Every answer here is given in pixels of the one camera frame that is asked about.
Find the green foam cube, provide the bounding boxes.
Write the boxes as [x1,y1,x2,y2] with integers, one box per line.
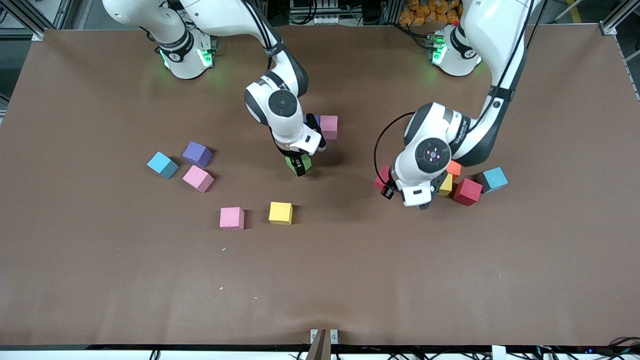
[285,156,312,174]

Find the blue foam cube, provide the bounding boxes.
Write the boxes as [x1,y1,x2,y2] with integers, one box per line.
[475,167,509,194]
[147,151,179,180]

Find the red foam cube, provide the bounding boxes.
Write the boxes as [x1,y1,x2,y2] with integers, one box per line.
[372,165,393,191]
[453,178,484,207]

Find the pink foam cube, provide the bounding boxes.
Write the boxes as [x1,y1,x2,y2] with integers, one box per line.
[320,115,339,140]
[220,207,245,231]
[182,165,215,194]

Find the aluminium frame post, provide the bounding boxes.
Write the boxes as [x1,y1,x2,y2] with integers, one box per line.
[600,0,640,36]
[0,0,76,42]

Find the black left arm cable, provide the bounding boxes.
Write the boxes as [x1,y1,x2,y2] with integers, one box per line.
[373,112,417,191]

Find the small white bracket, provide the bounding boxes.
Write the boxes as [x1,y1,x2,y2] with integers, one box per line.
[310,329,339,345]

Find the white vented device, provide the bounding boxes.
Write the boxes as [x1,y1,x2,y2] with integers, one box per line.
[289,0,342,26]

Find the bag of orange objects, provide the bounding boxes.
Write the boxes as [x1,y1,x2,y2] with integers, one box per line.
[398,0,462,27]

